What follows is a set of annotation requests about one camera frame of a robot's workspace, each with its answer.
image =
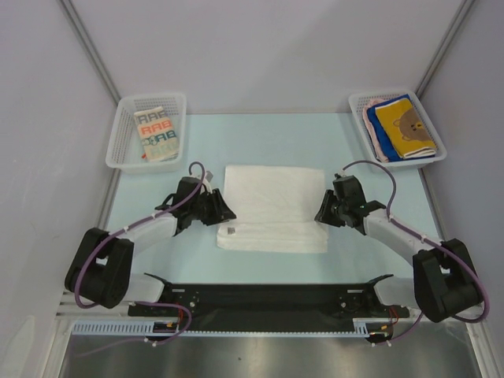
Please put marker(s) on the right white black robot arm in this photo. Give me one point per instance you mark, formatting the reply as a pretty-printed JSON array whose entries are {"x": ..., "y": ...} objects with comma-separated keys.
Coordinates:
[{"x": 444, "y": 279}]

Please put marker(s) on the white towel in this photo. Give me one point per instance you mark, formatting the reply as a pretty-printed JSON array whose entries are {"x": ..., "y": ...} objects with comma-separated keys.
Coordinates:
[{"x": 275, "y": 208}]

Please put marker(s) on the printed letters towel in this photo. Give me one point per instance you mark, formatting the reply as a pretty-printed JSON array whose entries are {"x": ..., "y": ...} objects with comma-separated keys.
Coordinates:
[{"x": 157, "y": 134}]

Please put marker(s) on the right aluminium corner post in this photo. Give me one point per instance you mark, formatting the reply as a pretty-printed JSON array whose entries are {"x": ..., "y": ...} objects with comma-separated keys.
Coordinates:
[{"x": 456, "y": 24}]

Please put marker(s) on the aluminium corner post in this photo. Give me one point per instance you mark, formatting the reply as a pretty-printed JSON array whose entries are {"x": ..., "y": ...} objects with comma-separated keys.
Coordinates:
[
  {"x": 87, "y": 44},
  {"x": 456, "y": 24}
]

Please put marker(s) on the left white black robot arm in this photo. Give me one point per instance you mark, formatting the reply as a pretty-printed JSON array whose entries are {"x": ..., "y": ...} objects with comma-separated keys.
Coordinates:
[{"x": 101, "y": 271}]

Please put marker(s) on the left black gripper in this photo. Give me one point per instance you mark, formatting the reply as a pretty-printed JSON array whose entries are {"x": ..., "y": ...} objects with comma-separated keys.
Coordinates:
[{"x": 220, "y": 211}]

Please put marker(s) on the left white plastic basket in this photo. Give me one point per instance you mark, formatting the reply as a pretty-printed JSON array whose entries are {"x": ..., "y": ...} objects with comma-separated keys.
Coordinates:
[{"x": 125, "y": 150}]

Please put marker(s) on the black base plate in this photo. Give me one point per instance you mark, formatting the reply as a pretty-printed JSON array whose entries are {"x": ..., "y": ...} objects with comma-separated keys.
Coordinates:
[{"x": 271, "y": 307}]

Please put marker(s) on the blue towel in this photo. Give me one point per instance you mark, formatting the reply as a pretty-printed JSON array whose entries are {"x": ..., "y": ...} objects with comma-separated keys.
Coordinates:
[{"x": 385, "y": 143}]

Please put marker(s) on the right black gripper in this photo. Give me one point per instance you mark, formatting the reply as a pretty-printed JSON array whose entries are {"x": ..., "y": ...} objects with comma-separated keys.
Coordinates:
[{"x": 328, "y": 211}]

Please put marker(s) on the yellow brown bear towel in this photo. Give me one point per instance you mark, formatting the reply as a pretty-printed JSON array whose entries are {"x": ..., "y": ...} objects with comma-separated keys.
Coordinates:
[{"x": 404, "y": 128}]

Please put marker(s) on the left aluminium corner post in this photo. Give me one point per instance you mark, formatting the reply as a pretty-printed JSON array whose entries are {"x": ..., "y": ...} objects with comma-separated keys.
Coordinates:
[{"x": 87, "y": 44}]

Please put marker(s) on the pink towel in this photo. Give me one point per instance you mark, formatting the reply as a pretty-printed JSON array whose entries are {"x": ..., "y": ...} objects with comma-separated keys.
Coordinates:
[{"x": 371, "y": 130}]

